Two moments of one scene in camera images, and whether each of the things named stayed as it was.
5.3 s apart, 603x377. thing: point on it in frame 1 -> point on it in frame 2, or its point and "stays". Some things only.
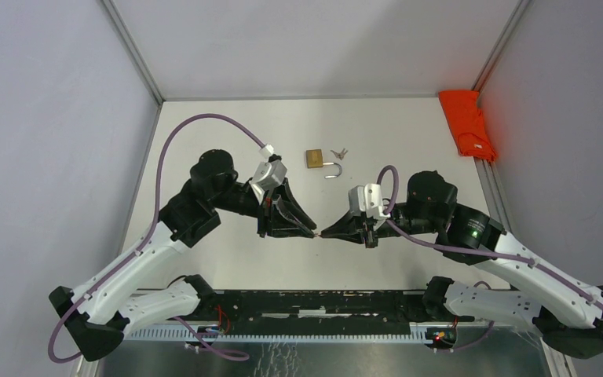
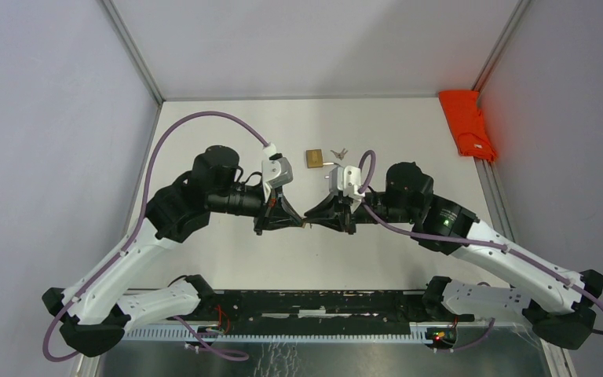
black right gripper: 353,228 -> 334,212
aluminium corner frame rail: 499,45 stays
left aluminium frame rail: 129,46 stays
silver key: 341,155 stays
